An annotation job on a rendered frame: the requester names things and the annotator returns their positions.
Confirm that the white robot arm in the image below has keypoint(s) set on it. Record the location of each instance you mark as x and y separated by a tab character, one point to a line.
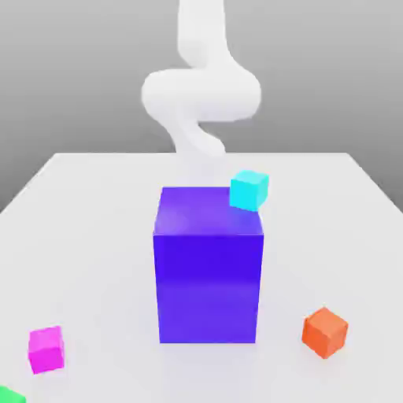
201	91

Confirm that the small cyan cube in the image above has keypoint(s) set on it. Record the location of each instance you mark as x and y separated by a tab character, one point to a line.
247	191

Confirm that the small orange cube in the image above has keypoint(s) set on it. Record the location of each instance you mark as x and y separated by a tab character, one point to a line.
324	333

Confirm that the small magenta cube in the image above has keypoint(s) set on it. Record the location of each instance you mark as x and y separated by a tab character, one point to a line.
45	351

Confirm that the small green cube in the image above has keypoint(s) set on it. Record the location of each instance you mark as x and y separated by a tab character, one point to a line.
9	396

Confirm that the large purple box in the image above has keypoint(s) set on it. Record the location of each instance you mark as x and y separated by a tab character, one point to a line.
206	283

